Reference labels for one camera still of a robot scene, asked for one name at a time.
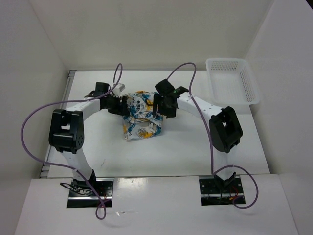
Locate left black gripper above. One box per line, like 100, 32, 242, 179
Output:
104, 94, 130, 116

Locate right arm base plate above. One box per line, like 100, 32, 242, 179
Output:
199, 177, 246, 206

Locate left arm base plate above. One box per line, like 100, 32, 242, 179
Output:
60, 178, 114, 208

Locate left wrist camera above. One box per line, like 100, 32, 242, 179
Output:
112, 83, 125, 97

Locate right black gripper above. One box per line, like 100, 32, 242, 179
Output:
152, 94, 177, 118

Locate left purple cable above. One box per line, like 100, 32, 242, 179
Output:
19, 63, 112, 220

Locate colourful printed shorts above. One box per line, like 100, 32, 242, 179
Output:
123, 91, 163, 141

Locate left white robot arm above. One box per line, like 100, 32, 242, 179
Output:
48, 82, 129, 196

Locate white perforated plastic basket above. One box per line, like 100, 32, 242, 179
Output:
205, 58, 260, 105

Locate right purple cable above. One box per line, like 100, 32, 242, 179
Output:
166, 62, 259, 209

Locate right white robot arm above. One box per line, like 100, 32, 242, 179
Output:
153, 79, 243, 192

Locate purple cable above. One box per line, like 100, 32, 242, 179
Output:
19, 63, 112, 220
166, 62, 259, 209

